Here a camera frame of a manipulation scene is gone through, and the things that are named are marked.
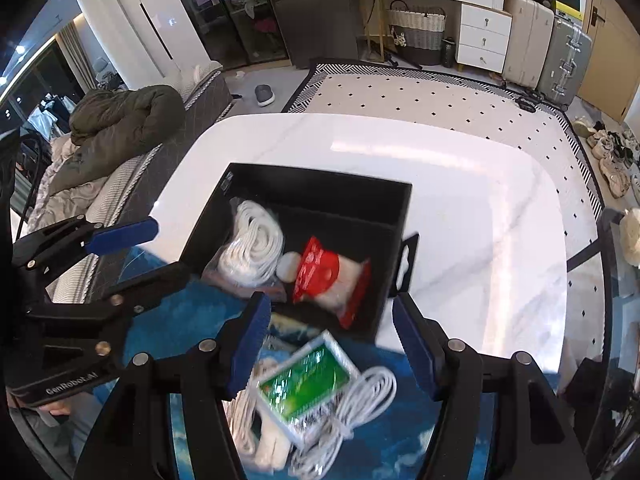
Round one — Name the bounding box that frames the white cable bundle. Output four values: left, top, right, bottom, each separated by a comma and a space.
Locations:
202, 198, 288, 302

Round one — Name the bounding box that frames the green white sachet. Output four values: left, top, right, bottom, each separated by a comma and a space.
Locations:
250, 330, 360, 448

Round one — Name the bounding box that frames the red white plush toy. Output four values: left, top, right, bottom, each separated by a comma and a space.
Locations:
276, 236, 371, 330

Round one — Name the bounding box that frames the person's hand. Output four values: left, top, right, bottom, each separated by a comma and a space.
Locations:
6, 391, 72, 417

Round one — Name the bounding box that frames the bed with grey mattress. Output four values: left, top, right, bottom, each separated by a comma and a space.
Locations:
19, 62, 237, 306

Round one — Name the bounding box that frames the black storage box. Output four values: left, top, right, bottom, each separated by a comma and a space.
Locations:
180, 162, 418, 342

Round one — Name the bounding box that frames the cream fluffy object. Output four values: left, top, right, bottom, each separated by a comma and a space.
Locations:
620, 208, 640, 268

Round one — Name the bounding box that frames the grey slipper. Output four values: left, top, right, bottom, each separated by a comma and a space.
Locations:
255, 84, 276, 107

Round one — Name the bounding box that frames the dark glass cabinet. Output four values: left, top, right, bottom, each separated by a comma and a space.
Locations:
181, 0, 286, 70

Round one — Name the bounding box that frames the grey refrigerator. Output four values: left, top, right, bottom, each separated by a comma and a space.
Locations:
272, 0, 358, 68

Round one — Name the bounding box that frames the tan wooden door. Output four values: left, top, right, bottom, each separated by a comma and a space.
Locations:
578, 0, 639, 122

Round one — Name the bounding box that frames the silver suitcase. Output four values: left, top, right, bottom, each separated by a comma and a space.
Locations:
537, 16, 592, 110

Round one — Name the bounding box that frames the woven laundry basket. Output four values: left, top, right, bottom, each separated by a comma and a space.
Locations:
387, 0, 447, 66

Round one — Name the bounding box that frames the beige suitcase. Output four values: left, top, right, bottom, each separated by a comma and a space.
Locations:
502, 0, 554, 89

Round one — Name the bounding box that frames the white drawer unit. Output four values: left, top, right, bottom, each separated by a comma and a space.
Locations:
456, 3, 512, 74

